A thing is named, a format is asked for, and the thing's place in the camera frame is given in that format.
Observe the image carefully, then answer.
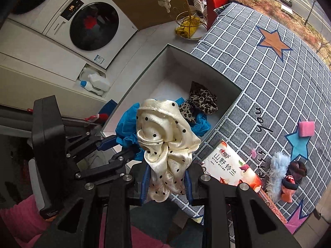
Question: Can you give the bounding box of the yellow cloth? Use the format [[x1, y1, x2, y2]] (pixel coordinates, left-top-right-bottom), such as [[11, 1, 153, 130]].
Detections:
[[175, 17, 205, 37]]

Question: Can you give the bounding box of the cream polka dot cloth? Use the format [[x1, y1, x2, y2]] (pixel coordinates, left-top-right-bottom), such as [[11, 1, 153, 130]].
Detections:
[[136, 99, 201, 203]]

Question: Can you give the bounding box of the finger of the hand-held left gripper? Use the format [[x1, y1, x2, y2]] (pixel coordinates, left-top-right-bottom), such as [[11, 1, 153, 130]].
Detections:
[[74, 148, 145, 186], [66, 132, 119, 161]]

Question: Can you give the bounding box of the person's pink sweater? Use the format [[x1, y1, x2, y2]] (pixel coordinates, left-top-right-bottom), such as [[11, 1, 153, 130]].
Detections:
[[100, 209, 171, 248]]

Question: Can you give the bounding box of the white plastic jug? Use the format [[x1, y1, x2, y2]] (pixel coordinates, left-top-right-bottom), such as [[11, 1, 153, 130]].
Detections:
[[79, 67, 105, 83]]

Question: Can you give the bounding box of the red plastic stool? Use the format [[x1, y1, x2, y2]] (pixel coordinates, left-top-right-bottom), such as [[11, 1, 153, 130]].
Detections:
[[205, 0, 233, 31]]

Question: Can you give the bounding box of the pink sock with navy cuff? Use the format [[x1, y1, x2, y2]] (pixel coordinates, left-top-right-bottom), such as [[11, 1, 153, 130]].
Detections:
[[281, 176, 298, 202]]

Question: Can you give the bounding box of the white washing machine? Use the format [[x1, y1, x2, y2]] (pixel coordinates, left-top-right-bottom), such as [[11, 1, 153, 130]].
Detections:
[[31, 0, 138, 70]]

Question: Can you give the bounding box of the grey checked blanket with stars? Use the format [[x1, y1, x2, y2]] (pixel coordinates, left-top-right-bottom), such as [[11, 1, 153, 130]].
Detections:
[[190, 2, 331, 235]]

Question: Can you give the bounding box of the large pink sponge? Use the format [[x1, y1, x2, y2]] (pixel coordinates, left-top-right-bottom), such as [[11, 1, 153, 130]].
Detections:
[[298, 120, 316, 137]]

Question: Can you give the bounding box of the blue plastic dustpan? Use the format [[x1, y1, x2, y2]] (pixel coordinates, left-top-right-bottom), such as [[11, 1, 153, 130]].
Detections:
[[98, 99, 118, 117]]

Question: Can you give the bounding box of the leopard print scrunchie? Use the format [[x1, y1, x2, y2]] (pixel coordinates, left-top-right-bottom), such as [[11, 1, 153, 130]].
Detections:
[[179, 81, 218, 123]]

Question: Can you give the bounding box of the grey storage box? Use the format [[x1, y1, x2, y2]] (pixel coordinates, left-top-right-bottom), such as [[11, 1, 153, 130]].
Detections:
[[100, 44, 242, 161]]

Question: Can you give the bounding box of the floral tissue pack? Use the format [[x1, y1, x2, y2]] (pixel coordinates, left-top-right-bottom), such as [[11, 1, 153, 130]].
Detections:
[[200, 139, 263, 193]]

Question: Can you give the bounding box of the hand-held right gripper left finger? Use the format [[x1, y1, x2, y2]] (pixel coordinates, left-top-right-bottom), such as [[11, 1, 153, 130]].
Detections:
[[34, 163, 151, 248]]

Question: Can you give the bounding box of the white quilted mitt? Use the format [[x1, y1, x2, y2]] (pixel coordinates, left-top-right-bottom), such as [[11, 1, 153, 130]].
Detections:
[[193, 0, 207, 14]]

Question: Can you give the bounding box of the pink patterned cardboard box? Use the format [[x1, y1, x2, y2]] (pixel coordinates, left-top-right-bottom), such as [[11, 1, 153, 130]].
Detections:
[[259, 186, 289, 224]]

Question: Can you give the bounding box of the red bristle brush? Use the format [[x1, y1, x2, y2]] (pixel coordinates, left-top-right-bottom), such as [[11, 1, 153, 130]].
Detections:
[[84, 113, 109, 123]]

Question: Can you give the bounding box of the gold wire rack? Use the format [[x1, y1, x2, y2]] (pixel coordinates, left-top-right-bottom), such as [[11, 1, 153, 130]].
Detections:
[[165, 0, 210, 40]]

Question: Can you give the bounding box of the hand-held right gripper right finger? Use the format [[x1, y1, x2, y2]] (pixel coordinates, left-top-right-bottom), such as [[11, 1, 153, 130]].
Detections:
[[184, 163, 302, 248]]

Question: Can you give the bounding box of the white bottle with blue cap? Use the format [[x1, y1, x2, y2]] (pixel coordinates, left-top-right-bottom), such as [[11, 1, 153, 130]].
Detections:
[[80, 74, 111, 97]]

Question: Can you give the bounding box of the brown board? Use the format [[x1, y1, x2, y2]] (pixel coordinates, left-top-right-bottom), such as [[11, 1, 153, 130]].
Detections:
[[129, 0, 207, 30]]

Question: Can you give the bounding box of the light blue fluffy duster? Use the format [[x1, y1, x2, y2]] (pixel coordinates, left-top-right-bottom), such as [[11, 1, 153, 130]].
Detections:
[[266, 152, 289, 202]]

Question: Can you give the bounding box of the person's left forearm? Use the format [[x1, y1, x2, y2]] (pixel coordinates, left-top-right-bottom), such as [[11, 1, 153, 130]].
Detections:
[[0, 194, 52, 248]]

